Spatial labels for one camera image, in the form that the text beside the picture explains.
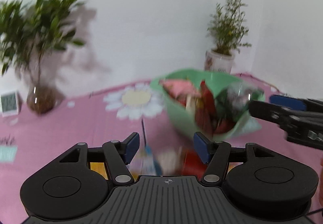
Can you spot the yellow chips bag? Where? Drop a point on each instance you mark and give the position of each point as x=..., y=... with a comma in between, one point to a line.
x=99, y=167

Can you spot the leafy plant in glass vase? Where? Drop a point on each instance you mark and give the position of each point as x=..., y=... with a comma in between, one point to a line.
x=29, y=32

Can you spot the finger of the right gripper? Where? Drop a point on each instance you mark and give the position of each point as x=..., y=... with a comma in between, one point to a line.
x=296, y=103
x=284, y=116

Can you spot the green silver snack packet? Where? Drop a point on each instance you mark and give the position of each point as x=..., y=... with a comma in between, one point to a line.
x=233, y=101

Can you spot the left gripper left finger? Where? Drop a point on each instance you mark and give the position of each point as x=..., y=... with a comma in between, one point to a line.
x=116, y=155

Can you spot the thin plant in white pot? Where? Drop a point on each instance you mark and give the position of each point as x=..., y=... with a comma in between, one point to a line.
x=227, y=29

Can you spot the clear white candy packet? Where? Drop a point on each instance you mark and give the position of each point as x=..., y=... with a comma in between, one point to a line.
x=170, y=161

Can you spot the flat red packet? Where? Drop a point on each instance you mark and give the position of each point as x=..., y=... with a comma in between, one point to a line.
x=192, y=164

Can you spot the green plastic bowl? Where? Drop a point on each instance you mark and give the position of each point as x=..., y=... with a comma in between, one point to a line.
x=183, y=121

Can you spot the digital clock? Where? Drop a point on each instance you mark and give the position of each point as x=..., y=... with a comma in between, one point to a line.
x=10, y=104

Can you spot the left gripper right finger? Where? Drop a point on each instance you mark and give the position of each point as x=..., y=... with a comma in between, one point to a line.
x=228, y=164

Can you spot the blue biscuit packet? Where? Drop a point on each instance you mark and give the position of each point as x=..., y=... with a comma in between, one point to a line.
x=149, y=165

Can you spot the black stick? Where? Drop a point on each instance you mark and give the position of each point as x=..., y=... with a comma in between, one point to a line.
x=144, y=132

